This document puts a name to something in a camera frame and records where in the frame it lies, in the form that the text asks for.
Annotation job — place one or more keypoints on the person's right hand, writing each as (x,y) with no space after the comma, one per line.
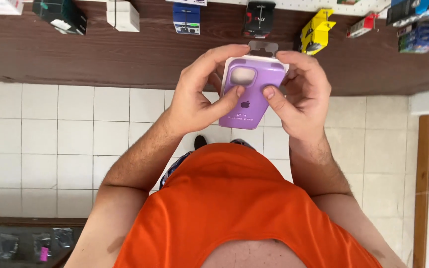
(307,108)

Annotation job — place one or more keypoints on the person's left hand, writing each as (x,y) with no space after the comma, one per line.
(190,104)

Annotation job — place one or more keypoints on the purple phone case package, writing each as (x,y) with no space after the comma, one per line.
(251,100)

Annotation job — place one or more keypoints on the black shoe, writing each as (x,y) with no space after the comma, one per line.
(200,142)

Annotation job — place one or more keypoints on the yellow accessory box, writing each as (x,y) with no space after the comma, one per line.
(317,33)

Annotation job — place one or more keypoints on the blue accessory box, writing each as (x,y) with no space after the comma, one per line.
(186,18)

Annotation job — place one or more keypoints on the red and white box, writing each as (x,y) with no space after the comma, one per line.
(361,26)

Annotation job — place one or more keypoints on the black accessory box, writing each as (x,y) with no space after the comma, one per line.
(258,18)

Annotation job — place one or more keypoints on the white pegboard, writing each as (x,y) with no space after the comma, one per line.
(304,5)

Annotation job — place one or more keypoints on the white labelled box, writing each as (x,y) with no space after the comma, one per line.
(186,2)

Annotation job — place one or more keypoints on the orange sleeveless shirt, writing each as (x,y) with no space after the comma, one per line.
(237,201)

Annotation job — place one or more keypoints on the white charger box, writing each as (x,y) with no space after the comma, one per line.
(123,16)

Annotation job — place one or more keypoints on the stack of blue green packets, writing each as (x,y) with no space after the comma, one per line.
(423,37)

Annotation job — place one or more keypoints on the blue and black box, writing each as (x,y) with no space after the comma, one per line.
(412,11)

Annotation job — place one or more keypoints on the dark green box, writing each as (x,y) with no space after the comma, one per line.
(60,15)

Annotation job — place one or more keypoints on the glass display case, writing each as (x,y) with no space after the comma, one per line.
(21,244)

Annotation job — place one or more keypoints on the wooden door frame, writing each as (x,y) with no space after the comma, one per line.
(422,193)

